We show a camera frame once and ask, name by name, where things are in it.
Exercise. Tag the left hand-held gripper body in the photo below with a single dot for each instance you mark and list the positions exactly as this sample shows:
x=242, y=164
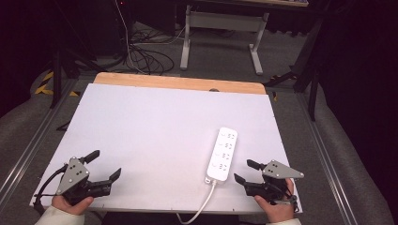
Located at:
x=73, y=175

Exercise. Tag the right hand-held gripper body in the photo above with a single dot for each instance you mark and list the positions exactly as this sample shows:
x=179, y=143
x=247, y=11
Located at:
x=278, y=172

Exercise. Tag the person's left hand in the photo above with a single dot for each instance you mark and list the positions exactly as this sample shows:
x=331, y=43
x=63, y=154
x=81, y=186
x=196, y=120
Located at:
x=70, y=208

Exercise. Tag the person's right hand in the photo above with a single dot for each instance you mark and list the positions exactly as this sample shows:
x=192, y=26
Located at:
x=278, y=212

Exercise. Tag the white power strip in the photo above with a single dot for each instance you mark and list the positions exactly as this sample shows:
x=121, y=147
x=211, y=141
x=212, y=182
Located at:
x=222, y=156

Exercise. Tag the white board sheet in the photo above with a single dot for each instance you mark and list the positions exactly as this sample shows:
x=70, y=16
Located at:
x=150, y=140

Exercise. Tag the yellow black floor tape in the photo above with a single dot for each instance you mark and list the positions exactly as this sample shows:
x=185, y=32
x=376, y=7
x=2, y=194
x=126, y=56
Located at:
x=47, y=86

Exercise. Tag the black tripod stand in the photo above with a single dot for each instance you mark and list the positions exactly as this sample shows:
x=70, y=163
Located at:
x=59, y=72

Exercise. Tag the black metal stand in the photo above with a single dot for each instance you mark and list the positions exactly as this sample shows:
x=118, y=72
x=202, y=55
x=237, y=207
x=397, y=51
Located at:
x=308, y=72

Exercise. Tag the wooden table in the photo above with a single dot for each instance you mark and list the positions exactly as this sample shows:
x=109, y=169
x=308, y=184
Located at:
x=175, y=82

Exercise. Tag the wooden desk top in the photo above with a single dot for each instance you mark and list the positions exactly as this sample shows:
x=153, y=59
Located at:
x=269, y=2

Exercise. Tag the metal floor rail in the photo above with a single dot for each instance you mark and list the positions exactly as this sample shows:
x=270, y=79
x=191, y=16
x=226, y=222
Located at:
x=325, y=156
x=34, y=140

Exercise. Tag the grey metal desk frame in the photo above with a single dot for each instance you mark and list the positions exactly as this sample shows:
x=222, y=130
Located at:
x=223, y=22

